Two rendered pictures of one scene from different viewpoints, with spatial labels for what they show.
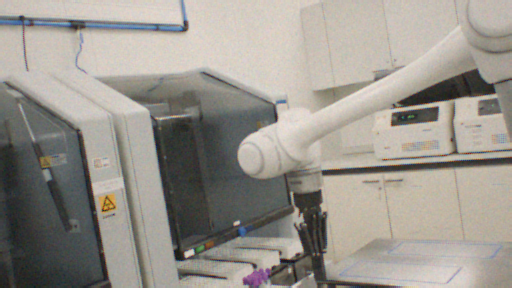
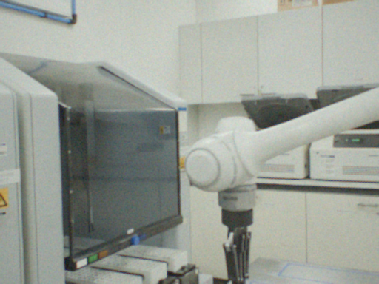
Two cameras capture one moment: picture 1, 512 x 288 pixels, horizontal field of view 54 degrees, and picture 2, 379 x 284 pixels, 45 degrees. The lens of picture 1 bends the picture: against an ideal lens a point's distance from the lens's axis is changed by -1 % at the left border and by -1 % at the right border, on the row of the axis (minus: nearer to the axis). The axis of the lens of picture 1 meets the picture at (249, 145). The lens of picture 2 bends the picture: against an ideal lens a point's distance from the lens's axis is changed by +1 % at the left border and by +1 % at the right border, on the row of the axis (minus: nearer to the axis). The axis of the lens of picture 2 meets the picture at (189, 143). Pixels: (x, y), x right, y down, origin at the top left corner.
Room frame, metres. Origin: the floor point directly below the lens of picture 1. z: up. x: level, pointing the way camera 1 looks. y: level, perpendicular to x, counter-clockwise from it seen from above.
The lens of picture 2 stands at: (0.29, 0.20, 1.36)
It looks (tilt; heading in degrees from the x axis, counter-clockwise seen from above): 3 degrees down; 348
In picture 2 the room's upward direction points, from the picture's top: 1 degrees counter-clockwise
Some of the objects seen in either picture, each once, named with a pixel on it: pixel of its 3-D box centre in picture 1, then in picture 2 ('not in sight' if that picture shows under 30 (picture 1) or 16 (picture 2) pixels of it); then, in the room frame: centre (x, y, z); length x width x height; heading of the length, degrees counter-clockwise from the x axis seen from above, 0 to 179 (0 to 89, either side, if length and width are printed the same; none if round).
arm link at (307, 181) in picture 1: (305, 180); (237, 196); (1.29, -0.13, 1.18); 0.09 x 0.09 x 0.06
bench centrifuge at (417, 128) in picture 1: (421, 109); (279, 134); (3.71, -1.29, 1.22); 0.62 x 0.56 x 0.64; 138
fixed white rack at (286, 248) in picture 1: (265, 248); (147, 258); (2.00, 0.00, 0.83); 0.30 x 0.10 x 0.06; 50
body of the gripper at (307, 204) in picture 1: (309, 208); (237, 227); (1.29, -0.13, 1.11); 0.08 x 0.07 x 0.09; 140
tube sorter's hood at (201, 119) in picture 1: (182, 151); (75, 146); (1.91, 0.26, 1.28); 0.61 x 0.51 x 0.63; 140
